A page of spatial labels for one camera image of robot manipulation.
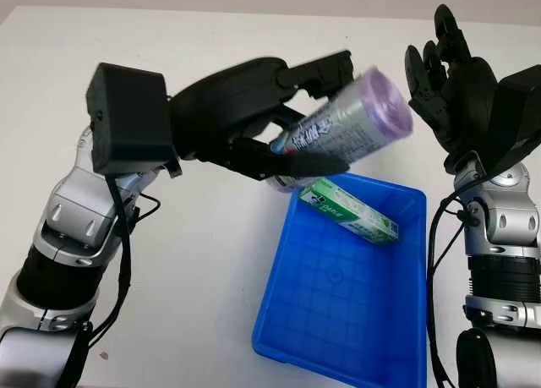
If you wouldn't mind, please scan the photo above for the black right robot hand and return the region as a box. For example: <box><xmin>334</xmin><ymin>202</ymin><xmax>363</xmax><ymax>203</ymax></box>
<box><xmin>404</xmin><ymin>3</ymin><xmax>502</xmax><ymax>161</ymax></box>

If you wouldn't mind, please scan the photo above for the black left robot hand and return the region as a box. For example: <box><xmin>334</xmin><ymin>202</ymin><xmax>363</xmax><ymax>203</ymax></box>
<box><xmin>168</xmin><ymin>49</ymin><xmax>354</xmax><ymax>182</ymax></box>

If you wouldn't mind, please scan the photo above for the purple garbage bag roll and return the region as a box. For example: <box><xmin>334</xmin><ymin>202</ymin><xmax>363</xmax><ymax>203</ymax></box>
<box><xmin>265</xmin><ymin>66</ymin><xmax>413</xmax><ymax>194</ymax></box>

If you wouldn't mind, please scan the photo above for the green toothpaste box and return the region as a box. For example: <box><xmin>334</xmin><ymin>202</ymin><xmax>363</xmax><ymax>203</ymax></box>
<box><xmin>298</xmin><ymin>178</ymin><xmax>401</xmax><ymax>247</ymax></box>

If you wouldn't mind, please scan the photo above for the blue plastic tray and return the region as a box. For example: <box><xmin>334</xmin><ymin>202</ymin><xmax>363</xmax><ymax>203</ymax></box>
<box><xmin>251</xmin><ymin>172</ymin><xmax>429</xmax><ymax>388</ymax></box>

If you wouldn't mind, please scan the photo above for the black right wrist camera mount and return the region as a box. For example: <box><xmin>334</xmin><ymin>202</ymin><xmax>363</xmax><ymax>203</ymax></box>
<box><xmin>480</xmin><ymin>63</ymin><xmax>541</xmax><ymax>178</ymax></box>

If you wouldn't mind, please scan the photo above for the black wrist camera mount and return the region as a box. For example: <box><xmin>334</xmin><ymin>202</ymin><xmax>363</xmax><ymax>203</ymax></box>
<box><xmin>85</xmin><ymin>63</ymin><xmax>179</xmax><ymax>177</ymax></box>
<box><xmin>480</xmin><ymin>63</ymin><xmax>541</xmax><ymax>178</ymax></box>

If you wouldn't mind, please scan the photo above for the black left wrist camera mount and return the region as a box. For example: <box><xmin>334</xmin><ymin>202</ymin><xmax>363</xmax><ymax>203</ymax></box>
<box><xmin>85</xmin><ymin>63</ymin><xmax>179</xmax><ymax>177</ymax></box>

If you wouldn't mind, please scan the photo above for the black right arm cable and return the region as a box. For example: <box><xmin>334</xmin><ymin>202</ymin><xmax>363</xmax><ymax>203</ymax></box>
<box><xmin>424</xmin><ymin>150</ymin><xmax>488</xmax><ymax>388</ymax></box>

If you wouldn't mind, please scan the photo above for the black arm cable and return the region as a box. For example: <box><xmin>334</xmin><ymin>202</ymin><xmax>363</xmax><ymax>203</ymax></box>
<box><xmin>424</xmin><ymin>150</ymin><xmax>488</xmax><ymax>388</ymax></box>
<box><xmin>82</xmin><ymin>174</ymin><xmax>162</xmax><ymax>353</ymax></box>

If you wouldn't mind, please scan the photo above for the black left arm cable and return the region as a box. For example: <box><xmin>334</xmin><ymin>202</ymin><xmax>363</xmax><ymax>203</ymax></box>
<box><xmin>82</xmin><ymin>174</ymin><xmax>162</xmax><ymax>353</ymax></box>

